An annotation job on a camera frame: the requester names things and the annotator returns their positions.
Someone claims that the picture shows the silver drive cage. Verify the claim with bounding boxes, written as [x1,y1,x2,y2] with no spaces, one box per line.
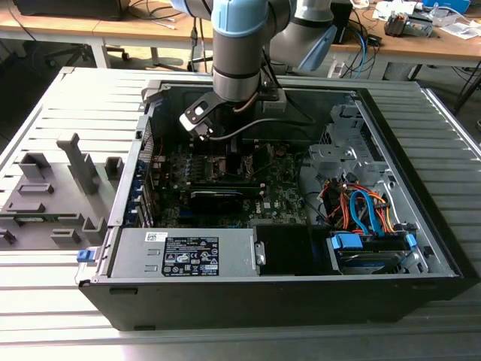
[307,103,399,189]

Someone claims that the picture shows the green motherboard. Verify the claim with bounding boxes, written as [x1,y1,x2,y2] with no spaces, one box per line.
[150,141,320,230]

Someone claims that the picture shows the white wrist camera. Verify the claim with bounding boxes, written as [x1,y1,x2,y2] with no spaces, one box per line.
[179,101,213,133]

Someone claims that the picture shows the black RAM slot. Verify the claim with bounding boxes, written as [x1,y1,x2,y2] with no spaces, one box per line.
[190,184,266,190]
[190,180,266,186]

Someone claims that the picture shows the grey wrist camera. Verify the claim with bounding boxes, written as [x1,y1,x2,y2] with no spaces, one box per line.
[262,89,287,113]

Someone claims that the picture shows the grey power supply unit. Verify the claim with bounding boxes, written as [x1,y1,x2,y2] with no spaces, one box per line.
[108,227,260,279]

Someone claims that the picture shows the wooden desk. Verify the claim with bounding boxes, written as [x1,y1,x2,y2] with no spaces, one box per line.
[0,0,215,42]
[326,7,481,63]

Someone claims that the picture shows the black upright box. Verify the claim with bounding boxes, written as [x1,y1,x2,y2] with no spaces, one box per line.
[331,1,354,45]

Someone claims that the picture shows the black graphics card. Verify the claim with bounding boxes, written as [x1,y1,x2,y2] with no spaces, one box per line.
[187,189,245,218]

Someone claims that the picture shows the black camera cable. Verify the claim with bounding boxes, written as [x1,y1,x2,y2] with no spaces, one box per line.
[206,88,316,142]

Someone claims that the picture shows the blue hanging cable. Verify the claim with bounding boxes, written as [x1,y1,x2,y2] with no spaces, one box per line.
[358,29,371,71]

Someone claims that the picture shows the black PC case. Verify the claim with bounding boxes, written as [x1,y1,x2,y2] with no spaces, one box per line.
[77,79,480,332]

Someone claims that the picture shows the white papers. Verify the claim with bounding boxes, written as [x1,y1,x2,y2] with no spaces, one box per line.
[375,0,425,16]

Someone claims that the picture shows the white power strip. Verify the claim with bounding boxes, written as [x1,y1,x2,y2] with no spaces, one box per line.
[328,54,345,78]

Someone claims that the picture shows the blue wire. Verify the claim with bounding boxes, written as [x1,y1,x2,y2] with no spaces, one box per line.
[349,190,386,238]

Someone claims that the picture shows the grey parts rack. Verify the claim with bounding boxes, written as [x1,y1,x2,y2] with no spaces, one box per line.
[0,132,125,252]

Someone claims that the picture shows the CPU socket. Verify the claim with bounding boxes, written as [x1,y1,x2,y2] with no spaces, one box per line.
[205,153,256,181]

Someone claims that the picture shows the blue box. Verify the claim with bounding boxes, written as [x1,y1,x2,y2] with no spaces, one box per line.
[422,0,470,11]

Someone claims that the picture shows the clear plastic bag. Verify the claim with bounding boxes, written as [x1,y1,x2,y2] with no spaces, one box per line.
[439,20,481,39]

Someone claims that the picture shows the hard disk in blue carrier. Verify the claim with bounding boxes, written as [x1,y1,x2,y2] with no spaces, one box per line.
[327,231,419,275]

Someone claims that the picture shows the orange yellow wire bundle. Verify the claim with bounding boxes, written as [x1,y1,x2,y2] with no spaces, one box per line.
[366,191,398,234]

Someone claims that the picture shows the CPU cooler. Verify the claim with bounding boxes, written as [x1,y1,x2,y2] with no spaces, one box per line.
[383,10,413,38]

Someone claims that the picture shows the silver metal device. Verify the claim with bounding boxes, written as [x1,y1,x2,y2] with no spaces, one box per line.
[408,14,435,38]

